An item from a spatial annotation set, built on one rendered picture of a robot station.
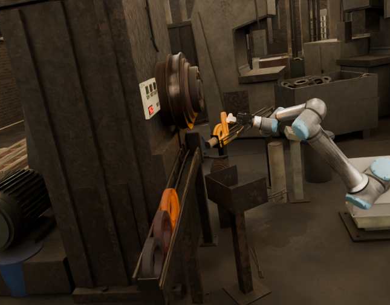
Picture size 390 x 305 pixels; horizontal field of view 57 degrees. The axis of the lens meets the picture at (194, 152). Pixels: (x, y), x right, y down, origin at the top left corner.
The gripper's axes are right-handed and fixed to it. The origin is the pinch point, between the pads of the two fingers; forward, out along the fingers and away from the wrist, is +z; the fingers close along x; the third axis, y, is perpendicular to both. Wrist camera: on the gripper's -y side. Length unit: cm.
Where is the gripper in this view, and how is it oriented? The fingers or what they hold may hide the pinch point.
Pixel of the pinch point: (224, 120)
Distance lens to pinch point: 254.0
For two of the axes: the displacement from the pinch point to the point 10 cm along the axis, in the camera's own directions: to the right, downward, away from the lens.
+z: -9.8, -1.7, 0.8
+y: 1.4, -9.4, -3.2
